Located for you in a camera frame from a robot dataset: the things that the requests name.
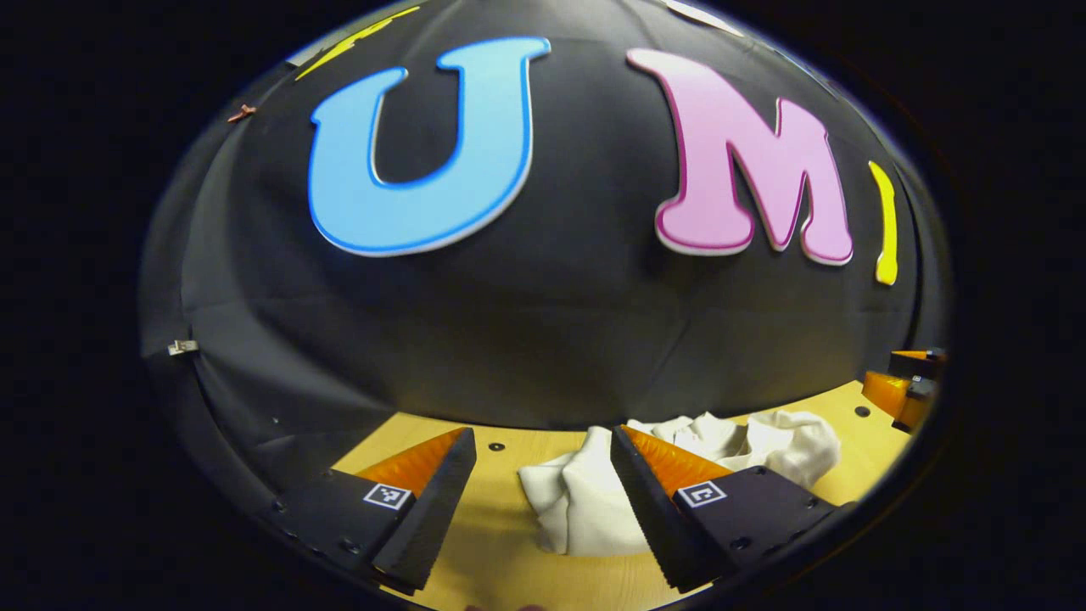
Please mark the silver metal clip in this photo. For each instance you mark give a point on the silver metal clip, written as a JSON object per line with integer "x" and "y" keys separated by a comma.
{"x": 182, "y": 346}

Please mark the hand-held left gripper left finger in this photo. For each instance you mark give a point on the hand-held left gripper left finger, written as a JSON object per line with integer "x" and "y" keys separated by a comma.
{"x": 437, "y": 509}

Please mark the black backdrop cloth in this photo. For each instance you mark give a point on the black backdrop cloth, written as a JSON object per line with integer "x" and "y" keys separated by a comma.
{"x": 551, "y": 322}

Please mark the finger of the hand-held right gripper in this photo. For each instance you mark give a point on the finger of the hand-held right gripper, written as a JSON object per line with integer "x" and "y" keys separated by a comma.
{"x": 916, "y": 363}
{"x": 887, "y": 392}

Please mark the red clip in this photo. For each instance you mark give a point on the red clip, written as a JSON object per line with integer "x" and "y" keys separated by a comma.
{"x": 242, "y": 112}

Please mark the white sweatshirt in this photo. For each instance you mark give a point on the white sweatshirt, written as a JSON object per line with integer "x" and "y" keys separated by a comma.
{"x": 585, "y": 509}

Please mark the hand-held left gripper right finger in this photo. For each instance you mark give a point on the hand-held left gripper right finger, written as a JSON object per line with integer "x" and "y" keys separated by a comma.
{"x": 640, "y": 509}

